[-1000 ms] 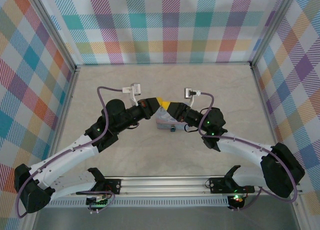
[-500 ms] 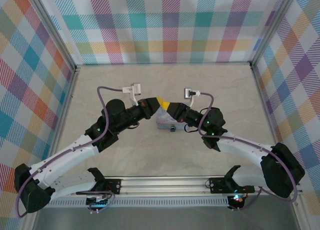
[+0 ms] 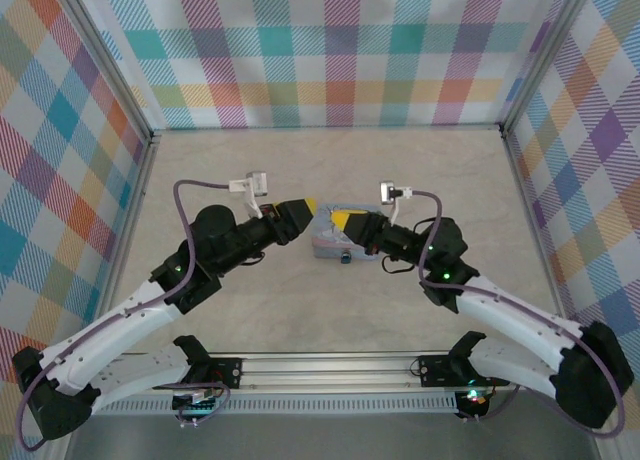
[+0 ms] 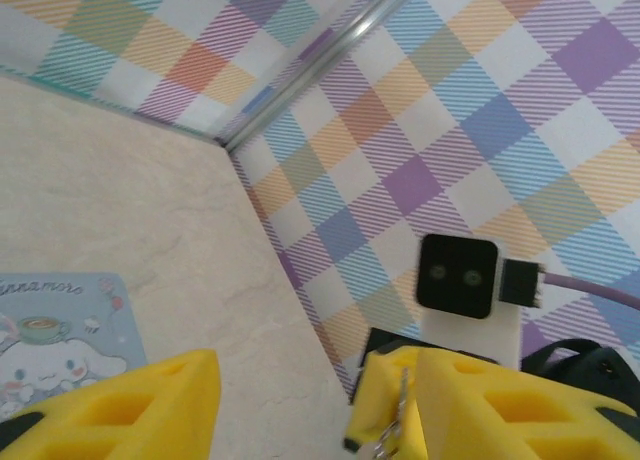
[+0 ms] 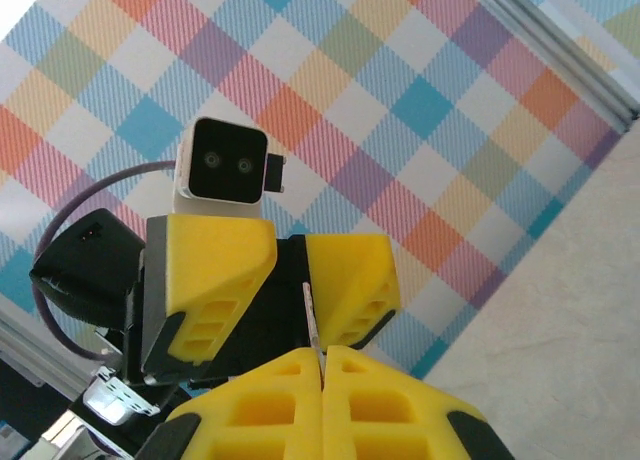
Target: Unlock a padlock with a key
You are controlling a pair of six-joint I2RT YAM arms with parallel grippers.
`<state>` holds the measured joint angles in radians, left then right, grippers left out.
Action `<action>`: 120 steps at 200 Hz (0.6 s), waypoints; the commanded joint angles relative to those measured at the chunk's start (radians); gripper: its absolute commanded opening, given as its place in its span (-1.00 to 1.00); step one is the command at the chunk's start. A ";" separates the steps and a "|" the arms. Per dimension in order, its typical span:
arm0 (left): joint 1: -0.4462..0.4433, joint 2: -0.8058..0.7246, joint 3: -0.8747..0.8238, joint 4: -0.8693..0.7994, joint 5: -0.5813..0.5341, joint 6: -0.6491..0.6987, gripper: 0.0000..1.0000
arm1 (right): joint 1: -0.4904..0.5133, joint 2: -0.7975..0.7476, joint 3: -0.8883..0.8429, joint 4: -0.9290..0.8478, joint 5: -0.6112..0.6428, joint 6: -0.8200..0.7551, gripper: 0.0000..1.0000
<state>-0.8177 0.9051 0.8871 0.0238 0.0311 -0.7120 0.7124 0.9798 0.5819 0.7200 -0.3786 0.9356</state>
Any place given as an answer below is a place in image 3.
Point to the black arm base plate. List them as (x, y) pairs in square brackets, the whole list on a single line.
[(430, 370), (232, 372)]

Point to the aluminium floor back rail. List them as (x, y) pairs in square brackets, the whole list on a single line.
[(325, 127)]

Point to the light blue pouch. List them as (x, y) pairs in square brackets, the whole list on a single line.
[(325, 240)]

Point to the green lit controller board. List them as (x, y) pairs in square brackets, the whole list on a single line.
[(197, 407)]

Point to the aluminium corner post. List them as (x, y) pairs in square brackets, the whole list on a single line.
[(545, 55), (106, 55)]

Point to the small lit controller board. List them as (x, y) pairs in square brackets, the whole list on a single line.
[(472, 396)]

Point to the long aluminium base rail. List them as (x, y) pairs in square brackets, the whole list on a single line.
[(325, 372)]

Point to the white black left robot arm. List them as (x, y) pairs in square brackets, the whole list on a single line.
[(100, 330)]

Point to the small blue padlock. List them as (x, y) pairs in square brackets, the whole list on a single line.
[(346, 257)]

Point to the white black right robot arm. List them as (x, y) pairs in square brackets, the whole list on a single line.
[(510, 320)]

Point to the short aluminium frame post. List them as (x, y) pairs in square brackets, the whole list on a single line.
[(605, 450), (65, 452)]

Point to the aluminium floor side rail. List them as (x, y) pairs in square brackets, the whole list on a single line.
[(534, 230), (128, 240)]

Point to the grey metal sheet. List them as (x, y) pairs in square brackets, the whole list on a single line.
[(325, 437)]

